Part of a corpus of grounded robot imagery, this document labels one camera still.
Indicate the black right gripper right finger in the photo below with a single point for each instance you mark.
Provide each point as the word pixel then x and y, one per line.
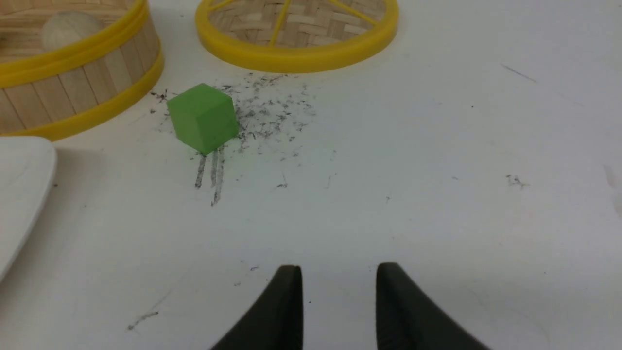
pixel 407 319

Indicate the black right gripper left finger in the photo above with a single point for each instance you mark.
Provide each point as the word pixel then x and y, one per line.
pixel 276 319

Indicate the white steamed bun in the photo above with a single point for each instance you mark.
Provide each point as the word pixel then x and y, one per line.
pixel 68 27

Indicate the white rectangular plate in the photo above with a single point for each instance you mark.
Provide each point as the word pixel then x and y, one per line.
pixel 27 171

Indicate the green cube block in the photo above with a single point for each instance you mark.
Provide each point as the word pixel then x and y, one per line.
pixel 203 118

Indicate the bamboo steamer lid yellow rim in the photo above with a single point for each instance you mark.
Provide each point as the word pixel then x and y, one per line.
pixel 296 36

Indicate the bamboo steamer basket yellow rims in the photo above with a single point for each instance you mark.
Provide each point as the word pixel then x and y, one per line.
pixel 60 93

